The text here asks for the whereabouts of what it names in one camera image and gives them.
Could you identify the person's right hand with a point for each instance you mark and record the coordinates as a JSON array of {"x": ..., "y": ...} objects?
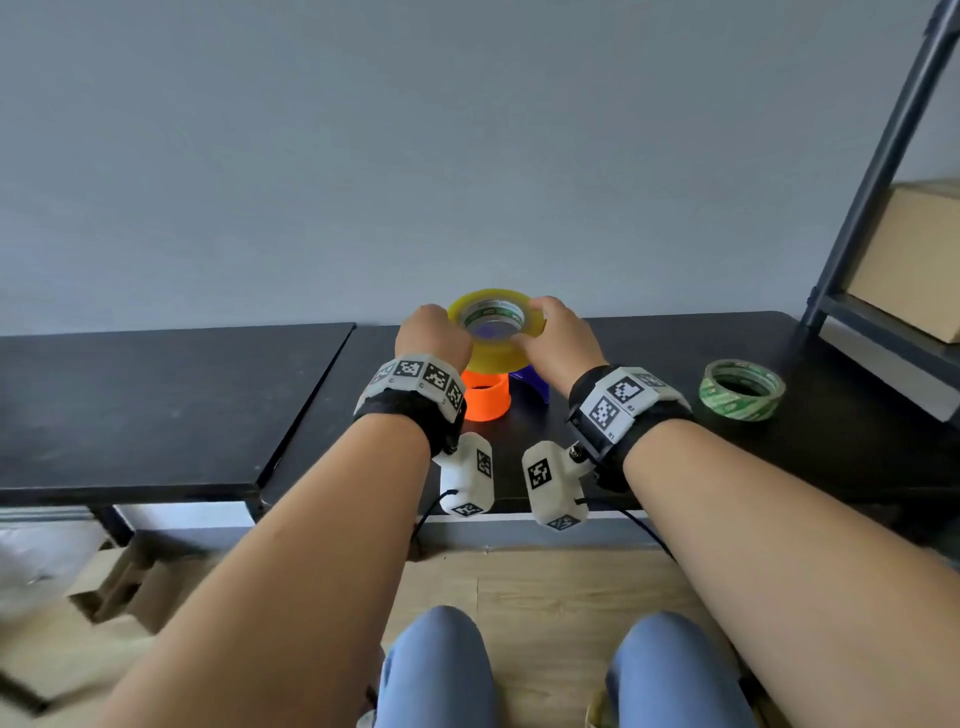
[{"x": 559, "y": 349}]

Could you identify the person's left hand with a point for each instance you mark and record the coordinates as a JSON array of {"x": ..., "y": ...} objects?
[{"x": 427, "y": 334}]

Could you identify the person's right thumb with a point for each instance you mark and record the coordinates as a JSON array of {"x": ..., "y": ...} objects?
[{"x": 526, "y": 341}]

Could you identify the person's left thumb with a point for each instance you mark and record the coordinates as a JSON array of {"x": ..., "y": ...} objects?
[{"x": 463, "y": 343}]

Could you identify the yellow clear tape roll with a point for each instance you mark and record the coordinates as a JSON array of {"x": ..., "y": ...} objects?
[{"x": 491, "y": 352}]

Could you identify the person's right forearm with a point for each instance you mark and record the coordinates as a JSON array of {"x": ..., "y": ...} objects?
[{"x": 787, "y": 570}]

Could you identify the person's left forearm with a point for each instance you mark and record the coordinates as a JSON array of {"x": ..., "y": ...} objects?
[{"x": 300, "y": 570}]

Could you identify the blue tape dispenser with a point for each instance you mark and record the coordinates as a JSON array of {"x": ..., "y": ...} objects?
[{"x": 534, "y": 382}]

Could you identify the left wristband with markers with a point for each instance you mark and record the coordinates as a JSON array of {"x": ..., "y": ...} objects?
[{"x": 412, "y": 375}]

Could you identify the wristband with markers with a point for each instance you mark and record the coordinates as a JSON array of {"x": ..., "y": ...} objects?
[
  {"x": 412, "y": 375},
  {"x": 622, "y": 401}
]

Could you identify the orange tape roll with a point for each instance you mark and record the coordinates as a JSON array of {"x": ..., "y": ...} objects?
[{"x": 485, "y": 399}]

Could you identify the right wristband with markers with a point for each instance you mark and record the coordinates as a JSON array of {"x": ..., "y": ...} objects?
[{"x": 622, "y": 401}]

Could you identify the green tape roll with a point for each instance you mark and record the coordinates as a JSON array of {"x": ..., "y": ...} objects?
[{"x": 739, "y": 401}]

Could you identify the long black table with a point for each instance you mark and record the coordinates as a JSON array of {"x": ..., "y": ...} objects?
[{"x": 825, "y": 435}]

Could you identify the small black table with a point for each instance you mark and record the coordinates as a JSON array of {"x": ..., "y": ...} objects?
[{"x": 150, "y": 405}]

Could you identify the person's left leg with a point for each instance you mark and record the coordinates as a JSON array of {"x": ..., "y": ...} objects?
[{"x": 435, "y": 667}]

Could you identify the person's leg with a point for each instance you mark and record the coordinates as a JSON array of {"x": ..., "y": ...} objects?
[
  {"x": 667, "y": 675},
  {"x": 435, "y": 667}
]

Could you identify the person's right leg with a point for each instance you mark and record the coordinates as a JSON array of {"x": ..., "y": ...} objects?
[{"x": 667, "y": 675}]

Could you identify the black metal shelf rack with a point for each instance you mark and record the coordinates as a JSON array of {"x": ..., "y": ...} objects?
[{"x": 874, "y": 187}]

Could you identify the brown cardboard box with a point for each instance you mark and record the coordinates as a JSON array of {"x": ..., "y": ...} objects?
[{"x": 911, "y": 255}]

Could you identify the flattened cardboard boxes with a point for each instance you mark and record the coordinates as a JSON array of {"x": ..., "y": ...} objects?
[{"x": 90, "y": 622}]

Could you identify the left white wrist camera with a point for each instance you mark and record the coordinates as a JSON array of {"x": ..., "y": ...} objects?
[{"x": 466, "y": 472}]

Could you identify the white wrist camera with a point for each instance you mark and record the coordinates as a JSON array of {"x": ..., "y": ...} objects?
[
  {"x": 553, "y": 484},
  {"x": 466, "y": 472}
]

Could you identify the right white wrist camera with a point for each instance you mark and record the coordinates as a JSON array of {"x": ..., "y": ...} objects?
[{"x": 553, "y": 484}]

